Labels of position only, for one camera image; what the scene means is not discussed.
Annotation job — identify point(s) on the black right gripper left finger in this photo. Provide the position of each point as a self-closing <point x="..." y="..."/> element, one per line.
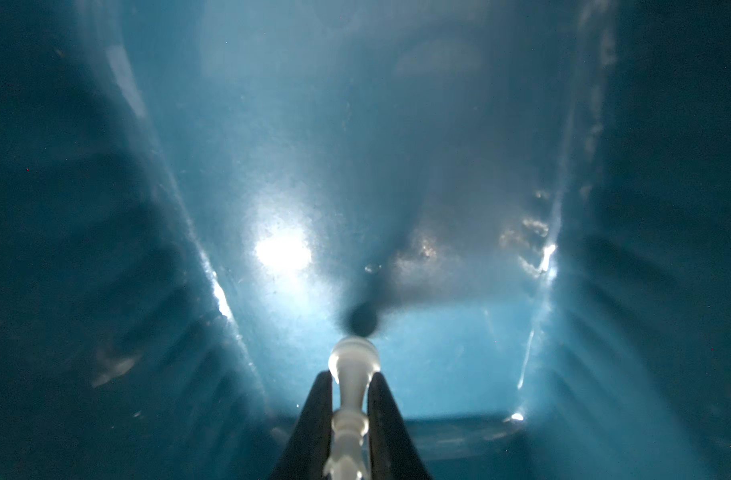
<point x="308" y="449"/>

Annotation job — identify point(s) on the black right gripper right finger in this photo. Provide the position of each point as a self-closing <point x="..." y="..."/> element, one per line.
<point x="391" y="451"/>

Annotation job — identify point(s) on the white chess pawn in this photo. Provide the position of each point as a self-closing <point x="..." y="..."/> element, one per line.
<point x="353" y="363"/>

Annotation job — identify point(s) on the teal tray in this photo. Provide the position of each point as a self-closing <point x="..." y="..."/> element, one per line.
<point x="526" y="206"/>

